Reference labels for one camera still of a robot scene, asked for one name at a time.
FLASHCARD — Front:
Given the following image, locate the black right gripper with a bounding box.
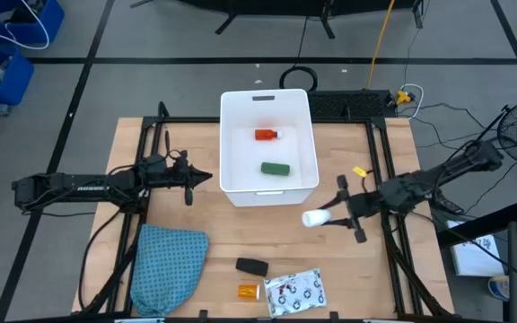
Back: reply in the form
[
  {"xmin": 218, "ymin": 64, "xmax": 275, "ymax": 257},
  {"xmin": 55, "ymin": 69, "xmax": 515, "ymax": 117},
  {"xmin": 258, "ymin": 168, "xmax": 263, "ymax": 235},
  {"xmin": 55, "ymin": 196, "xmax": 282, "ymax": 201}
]
[{"xmin": 319, "ymin": 174, "xmax": 381, "ymax": 244}]

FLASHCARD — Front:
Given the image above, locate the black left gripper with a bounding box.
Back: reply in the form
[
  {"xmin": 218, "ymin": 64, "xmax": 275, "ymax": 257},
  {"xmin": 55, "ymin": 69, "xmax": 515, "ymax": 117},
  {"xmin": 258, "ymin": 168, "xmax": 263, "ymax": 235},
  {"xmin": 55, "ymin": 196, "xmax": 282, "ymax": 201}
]
[{"xmin": 166, "ymin": 150, "xmax": 214, "ymax": 207}]

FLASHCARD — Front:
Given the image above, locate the white plastic bottle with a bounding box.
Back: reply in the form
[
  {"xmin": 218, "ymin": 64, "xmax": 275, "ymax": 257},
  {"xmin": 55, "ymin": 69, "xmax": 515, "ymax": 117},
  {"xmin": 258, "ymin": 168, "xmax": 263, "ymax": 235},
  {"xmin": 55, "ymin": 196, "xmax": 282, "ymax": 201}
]
[{"xmin": 302, "ymin": 208, "xmax": 333, "ymax": 229}]

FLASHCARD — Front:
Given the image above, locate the green rectangular pack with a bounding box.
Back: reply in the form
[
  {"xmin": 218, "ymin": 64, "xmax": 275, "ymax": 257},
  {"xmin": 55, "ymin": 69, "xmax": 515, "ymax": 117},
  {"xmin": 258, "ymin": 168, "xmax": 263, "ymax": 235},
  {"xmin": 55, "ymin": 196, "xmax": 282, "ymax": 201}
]
[{"xmin": 260, "ymin": 161, "xmax": 292, "ymax": 177}]

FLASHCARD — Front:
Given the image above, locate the orange bottle white cap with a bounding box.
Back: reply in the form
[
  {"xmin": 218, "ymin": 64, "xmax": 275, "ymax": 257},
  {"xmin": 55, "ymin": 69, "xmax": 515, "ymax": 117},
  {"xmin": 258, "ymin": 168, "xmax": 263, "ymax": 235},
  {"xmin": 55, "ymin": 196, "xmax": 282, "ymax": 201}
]
[{"xmin": 254, "ymin": 128, "xmax": 283, "ymax": 142}]

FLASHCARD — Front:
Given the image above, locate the white perforated plastic basket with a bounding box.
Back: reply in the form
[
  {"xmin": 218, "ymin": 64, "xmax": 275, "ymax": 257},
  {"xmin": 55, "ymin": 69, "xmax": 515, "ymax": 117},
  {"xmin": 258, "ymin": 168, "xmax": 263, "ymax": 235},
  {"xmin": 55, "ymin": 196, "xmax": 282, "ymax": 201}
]
[{"xmin": 219, "ymin": 88, "xmax": 320, "ymax": 208}]

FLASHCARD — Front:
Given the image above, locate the blue plastic bin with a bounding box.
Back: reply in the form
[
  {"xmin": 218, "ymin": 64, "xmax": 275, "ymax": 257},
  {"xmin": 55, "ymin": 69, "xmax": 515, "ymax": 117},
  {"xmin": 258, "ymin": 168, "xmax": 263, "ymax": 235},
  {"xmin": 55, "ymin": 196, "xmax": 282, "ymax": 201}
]
[
  {"xmin": 0, "ymin": 47, "xmax": 35, "ymax": 109},
  {"xmin": 0, "ymin": 0, "xmax": 66, "ymax": 46}
]

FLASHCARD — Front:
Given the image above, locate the white printed plastic pouch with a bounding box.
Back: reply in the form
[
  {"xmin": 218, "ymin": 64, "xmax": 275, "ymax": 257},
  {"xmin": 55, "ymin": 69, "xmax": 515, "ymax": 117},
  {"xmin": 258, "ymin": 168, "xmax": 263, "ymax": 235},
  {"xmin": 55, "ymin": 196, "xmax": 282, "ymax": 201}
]
[{"xmin": 263, "ymin": 267, "xmax": 328, "ymax": 319}]

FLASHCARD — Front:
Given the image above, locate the blue patterned cloth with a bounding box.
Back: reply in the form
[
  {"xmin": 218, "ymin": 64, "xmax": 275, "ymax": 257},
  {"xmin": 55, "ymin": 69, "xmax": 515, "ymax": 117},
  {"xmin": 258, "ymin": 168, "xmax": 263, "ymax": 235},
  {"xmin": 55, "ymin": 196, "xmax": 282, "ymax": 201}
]
[{"xmin": 129, "ymin": 223, "xmax": 210, "ymax": 318}]

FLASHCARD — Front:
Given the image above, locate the black rectangular block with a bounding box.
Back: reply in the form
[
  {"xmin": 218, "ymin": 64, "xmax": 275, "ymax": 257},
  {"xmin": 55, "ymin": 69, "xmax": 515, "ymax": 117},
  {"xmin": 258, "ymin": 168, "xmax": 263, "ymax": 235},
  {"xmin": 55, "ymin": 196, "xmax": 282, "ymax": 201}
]
[{"xmin": 234, "ymin": 257, "xmax": 269, "ymax": 277}]

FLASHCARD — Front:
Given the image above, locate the black perforated metal box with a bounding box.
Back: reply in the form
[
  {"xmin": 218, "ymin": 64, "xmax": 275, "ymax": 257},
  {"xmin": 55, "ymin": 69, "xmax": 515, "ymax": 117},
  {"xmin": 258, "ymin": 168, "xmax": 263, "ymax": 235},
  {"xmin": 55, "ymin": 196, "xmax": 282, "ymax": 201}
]
[{"xmin": 306, "ymin": 89, "xmax": 398, "ymax": 119}]

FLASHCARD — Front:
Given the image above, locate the amber pill bottle white cap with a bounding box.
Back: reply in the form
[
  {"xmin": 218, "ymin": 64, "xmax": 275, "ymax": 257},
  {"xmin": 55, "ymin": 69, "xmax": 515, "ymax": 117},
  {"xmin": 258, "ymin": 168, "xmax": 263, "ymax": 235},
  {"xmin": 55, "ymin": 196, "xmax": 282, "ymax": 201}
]
[{"xmin": 237, "ymin": 284, "xmax": 261, "ymax": 301}]

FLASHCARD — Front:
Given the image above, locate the white paper sheet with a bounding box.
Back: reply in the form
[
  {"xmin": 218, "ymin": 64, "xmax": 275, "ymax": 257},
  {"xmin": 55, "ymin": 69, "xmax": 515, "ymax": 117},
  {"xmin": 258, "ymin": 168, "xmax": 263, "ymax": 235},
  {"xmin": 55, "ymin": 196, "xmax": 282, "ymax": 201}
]
[{"xmin": 447, "ymin": 219, "xmax": 507, "ymax": 277}]

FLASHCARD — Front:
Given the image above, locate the white cup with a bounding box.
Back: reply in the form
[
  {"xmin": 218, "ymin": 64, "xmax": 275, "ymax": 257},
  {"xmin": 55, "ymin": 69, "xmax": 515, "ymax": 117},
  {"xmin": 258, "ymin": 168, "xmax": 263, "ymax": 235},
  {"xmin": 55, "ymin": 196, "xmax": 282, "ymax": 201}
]
[{"xmin": 486, "ymin": 275, "xmax": 511, "ymax": 301}]

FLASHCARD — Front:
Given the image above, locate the black stand with legs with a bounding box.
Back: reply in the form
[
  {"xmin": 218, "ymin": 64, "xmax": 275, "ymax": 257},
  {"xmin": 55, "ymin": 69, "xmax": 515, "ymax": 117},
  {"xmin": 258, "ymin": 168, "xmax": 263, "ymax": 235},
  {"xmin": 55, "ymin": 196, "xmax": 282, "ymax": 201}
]
[{"xmin": 127, "ymin": 0, "xmax": 425, "ymax": 40}]

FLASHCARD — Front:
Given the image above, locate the blue storage crate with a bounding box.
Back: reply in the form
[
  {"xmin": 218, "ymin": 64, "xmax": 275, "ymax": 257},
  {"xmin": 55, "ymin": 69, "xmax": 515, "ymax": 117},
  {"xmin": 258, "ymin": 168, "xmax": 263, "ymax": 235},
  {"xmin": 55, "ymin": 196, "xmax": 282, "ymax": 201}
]
[{"xmin": 0, "ymin": 0, "xmax": 51, "ymax": 50}]

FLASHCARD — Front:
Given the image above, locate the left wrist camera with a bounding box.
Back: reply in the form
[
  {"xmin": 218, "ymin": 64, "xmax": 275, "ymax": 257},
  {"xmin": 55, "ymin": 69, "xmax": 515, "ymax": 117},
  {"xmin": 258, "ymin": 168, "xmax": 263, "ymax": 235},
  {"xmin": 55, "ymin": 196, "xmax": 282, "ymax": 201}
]
[{"xmin": 139, "ymin": 154, "xmax": 168, "ymax": 177}]

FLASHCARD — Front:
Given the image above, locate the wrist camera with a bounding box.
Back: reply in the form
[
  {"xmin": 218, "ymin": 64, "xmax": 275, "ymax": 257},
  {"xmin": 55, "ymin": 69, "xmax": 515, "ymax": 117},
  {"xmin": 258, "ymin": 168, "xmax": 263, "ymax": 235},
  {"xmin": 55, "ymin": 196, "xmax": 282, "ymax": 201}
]
[
  {"xmin": 139, "ymin": 154, "xmax": 168, "ymax": 177},
  {"xmin": 386, "ymin": 177, "xmax": 419, "ymax": 203}
]

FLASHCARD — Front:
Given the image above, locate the black metal table frame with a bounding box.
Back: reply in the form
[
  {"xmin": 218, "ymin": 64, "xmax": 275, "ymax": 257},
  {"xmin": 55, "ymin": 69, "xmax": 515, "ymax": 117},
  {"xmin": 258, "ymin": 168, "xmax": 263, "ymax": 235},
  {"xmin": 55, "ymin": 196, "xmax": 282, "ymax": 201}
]
[{"xmin": 78, "ymin": 100, "xmax": 455, "ymax": 322}]

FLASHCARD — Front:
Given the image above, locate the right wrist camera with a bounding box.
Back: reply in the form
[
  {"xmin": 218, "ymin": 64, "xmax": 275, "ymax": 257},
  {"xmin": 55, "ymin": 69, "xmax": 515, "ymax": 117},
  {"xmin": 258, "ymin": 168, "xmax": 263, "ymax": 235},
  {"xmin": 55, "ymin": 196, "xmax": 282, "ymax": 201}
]
[{"xmin": 386, "ymin": 177, "xmax": 419, "ymax": 203}]

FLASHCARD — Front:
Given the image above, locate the white floor cable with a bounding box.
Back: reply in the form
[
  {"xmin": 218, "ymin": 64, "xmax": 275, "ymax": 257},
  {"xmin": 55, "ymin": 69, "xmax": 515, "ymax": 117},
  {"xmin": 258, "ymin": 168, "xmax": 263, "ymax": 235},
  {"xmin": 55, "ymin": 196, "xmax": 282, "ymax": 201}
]
[{"xmin": 399, "ymin": 83, "xmax": 425, "ymax": 118}]

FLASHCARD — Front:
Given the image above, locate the coiled black cable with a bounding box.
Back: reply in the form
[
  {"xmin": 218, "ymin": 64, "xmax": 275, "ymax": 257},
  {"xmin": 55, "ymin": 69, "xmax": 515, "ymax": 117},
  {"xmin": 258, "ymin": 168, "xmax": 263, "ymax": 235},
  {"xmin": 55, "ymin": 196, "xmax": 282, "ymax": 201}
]
[{"xmin": 278, "ymin": 17, "xmax": 319, "ymax": 91}]

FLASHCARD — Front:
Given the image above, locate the yellow floor cable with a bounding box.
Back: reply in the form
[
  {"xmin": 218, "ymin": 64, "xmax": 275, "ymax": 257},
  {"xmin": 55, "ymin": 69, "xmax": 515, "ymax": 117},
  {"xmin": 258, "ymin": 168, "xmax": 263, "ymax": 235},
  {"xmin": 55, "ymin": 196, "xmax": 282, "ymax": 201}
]
[{"xmin": 365, "ymin": 0, "xmax": 397, "ymax": 90}]

